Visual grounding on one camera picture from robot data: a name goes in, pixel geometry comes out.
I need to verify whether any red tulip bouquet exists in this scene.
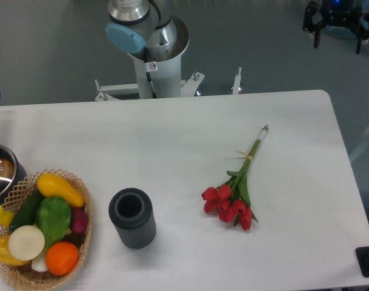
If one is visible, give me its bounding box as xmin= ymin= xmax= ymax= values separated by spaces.
xmin=201 ymin=125 xmax=269 ymax=232

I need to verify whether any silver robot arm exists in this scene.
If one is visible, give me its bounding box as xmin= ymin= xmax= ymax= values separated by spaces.
xmin=105 ymin=0 xmax=189 ymax=62

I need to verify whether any dark grey ribbed vase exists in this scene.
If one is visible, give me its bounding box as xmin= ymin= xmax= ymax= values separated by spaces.
xmin=108 ymin=188 xmax=156 ymax=249

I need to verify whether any purple red onion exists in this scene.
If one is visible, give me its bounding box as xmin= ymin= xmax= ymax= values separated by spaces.
xmin=70 ymin=208 xmax=89 ymax=233

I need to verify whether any yellow squash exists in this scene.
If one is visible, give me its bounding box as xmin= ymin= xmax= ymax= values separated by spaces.
xmin=36 ymin=173 xmax=85 ymax=208

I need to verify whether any green lettuce leaf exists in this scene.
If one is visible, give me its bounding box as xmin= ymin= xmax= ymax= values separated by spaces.
xmin=31 ymin=195 xmax=72 ymax=272

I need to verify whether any woven wicker basket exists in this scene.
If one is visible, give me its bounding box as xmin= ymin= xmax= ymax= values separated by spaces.
xmin=0 ymin=169 xmax=92 ymax=290

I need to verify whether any orange fruit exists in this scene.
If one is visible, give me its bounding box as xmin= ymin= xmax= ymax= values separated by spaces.
xmin=45 ymin=241 xmax=79 ymax=276

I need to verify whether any dark green cucumber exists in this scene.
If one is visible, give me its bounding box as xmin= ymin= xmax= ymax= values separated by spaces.
xmin=8 ymin=188 xmax=45 ymax=233

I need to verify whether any white round onion slice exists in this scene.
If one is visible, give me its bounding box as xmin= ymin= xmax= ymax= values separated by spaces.
xmin=8 ymin=225 xmax=45 ymax=261

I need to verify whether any black legged robot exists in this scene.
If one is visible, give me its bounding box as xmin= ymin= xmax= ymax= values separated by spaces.
xmin=302 ymin=1 xmax=369 ymax=54

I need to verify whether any yellow bell pepper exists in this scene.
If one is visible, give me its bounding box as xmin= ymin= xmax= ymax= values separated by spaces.
xmin=0 ymin=235 xmax=29 ymax=266

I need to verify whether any black device at table edge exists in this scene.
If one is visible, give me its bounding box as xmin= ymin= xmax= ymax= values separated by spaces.
xmin=355 ymin=246 xmax=369 ymax=278

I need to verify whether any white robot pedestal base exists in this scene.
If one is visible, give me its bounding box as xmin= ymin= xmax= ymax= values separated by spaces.
xmin=94 ymin=52 xmax=243 ymax=102

